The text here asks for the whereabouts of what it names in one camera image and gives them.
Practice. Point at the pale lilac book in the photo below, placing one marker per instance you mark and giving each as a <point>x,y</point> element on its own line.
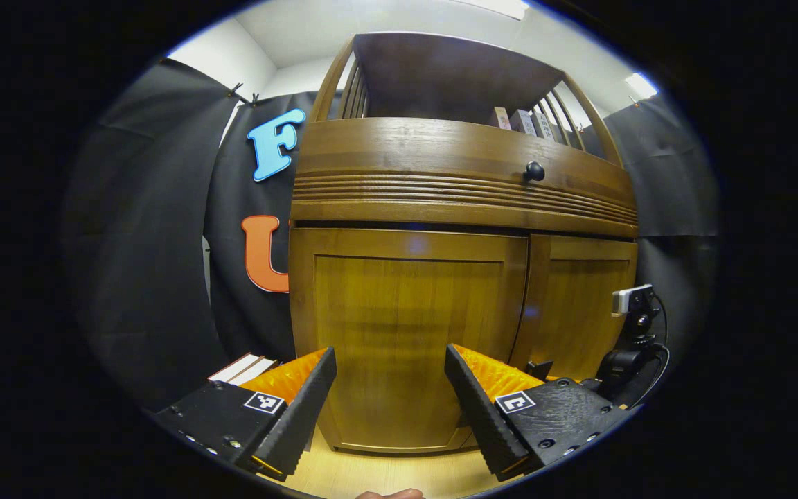
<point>524,123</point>

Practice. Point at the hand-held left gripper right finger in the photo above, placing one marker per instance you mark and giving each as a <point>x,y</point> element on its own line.
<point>479,416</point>

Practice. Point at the large ceiling light panel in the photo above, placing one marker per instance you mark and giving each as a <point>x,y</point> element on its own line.
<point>503,7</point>

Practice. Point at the small ceiling light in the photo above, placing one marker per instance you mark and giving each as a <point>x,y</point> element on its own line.
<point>641,85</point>

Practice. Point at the wooden cabinet drawer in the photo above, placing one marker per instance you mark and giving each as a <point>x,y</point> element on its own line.
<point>406,173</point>

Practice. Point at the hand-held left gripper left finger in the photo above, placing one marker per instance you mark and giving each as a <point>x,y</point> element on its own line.
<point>305,409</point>

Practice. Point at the wooden shoe cabinet door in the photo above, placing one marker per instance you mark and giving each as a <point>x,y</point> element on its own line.
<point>579,305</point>
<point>406,326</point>

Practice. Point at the wooden double-door shoe cabinet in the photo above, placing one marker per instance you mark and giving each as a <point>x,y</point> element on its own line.
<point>440,145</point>

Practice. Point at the black round drawer knob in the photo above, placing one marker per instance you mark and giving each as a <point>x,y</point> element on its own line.
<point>534,171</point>

